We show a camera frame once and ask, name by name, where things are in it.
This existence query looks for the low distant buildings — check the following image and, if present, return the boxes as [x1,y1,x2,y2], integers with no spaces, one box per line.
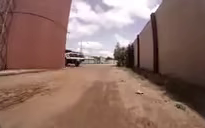
[81,55,118,65]

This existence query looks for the green bush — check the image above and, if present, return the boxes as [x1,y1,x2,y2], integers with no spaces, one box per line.
[113,42,131,68]

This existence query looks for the white vehicle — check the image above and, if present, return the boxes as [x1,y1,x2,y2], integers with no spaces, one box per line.
[64,49,86,67]

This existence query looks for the brown dirt road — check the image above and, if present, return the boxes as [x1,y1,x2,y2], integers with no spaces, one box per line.
[0,63,205,128]

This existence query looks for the red building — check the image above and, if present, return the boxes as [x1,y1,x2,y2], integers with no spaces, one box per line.
[5,0,73,71]

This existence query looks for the concrete kerb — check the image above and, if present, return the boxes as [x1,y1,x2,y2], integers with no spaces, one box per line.
[0,68,54,79]

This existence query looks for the grey panel wall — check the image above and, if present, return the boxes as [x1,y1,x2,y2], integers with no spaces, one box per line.
[129,0,205,91]

